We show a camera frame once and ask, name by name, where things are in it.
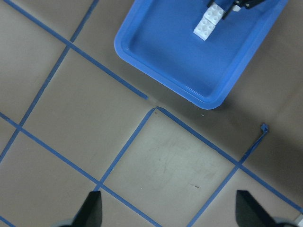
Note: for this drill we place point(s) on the white toy block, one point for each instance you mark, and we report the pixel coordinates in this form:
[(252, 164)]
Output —
[(204, 28), (214, 13)]

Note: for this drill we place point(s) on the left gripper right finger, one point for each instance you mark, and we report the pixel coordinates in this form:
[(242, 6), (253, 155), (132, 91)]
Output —
[(249, 213)]

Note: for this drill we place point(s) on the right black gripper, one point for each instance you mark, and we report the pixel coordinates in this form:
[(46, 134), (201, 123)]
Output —
[(236, 5)]

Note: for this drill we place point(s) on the brown paper table mat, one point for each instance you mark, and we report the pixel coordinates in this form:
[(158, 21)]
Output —
[(74, 117)]

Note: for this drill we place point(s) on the blue plastic tray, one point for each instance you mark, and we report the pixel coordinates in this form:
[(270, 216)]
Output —
[(157, 37)]

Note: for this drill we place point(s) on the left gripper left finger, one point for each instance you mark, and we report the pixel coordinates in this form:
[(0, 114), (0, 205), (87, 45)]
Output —
[(90, 213)]

